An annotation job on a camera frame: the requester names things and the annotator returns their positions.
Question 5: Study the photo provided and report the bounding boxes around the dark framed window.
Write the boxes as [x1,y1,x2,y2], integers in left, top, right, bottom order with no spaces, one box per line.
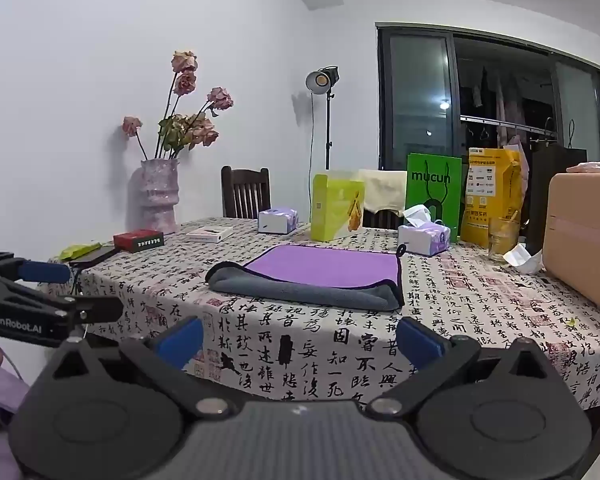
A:
[374,22,600,173]

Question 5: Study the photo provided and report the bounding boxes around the black paper bag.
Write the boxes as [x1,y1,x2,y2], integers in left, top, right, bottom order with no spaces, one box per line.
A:
[524,119,588,257]

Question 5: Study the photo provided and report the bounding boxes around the red and black box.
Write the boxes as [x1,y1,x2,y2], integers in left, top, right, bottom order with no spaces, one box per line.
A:
[112,229,165,254]

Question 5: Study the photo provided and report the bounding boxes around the flat white box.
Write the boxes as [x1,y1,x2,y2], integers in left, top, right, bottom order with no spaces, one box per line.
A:
[185,225,234,244]

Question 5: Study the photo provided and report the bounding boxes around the clear glass cup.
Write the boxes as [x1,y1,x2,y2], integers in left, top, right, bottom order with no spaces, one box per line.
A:
[488,217,522,264]

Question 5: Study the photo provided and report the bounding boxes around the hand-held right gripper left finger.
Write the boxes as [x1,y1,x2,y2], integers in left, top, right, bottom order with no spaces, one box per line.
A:
[52,316,231,418]

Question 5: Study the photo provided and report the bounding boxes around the purple white tissue pack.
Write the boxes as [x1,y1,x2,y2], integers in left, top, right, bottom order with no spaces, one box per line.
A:
[257,206,300,235]
[397,204,452,257]

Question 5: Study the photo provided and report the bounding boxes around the green paper bag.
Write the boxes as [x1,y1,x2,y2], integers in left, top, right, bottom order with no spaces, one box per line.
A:
[404,152,463,244]

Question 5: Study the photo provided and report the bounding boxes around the dark wooden chair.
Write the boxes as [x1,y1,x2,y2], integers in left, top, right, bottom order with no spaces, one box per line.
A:
[361,207,406,231]
[220,165,272,220]

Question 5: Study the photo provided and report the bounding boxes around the studio light on stand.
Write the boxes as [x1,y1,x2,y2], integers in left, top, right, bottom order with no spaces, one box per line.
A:
[305,65,341,172]

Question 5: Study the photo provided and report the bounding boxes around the pink speckled vase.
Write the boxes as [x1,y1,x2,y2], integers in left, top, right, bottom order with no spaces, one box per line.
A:
[127,158,181,235]

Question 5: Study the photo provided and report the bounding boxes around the cream cloth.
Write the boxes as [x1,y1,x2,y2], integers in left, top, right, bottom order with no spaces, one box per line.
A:
[357,168,409,214]

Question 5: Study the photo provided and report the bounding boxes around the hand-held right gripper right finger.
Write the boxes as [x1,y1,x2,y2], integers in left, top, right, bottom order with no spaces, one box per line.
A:
[367,316,551,416]

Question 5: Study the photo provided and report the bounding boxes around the yellow-green cardboard box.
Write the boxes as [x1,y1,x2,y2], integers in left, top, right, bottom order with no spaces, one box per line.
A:
[309,170,366,242]

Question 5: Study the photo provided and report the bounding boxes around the hanging clothes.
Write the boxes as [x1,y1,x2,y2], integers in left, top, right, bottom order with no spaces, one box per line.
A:
[472,66,532,147]

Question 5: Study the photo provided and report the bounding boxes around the tan case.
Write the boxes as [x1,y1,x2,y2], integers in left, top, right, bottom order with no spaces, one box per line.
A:
[543,172,600,312]

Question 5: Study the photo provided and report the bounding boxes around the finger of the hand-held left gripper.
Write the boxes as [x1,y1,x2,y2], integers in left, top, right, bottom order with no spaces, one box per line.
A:
[0,252,72,284]
[57,295,125,328]

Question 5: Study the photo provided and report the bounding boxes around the green plastic packet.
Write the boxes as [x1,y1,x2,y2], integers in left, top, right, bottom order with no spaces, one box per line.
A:
[58,242,103,261]

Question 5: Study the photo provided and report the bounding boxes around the dried pink roses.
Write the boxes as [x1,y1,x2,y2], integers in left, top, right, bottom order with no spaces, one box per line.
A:
[121,50,235,161]

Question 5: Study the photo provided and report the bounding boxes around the yellow paper bag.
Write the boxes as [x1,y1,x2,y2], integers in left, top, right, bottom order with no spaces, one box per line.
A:
[459,147,524,247]

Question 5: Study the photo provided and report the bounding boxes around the crumpled white paper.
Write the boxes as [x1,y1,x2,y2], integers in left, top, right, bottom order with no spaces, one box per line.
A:
[502,242,544,275]

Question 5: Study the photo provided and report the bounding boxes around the black phone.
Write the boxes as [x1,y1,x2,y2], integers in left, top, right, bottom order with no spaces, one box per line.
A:
[68,245,121,268]

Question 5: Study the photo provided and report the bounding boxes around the purple and grey towel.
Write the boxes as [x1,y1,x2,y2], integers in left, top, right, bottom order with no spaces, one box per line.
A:
[205,244,406,313]

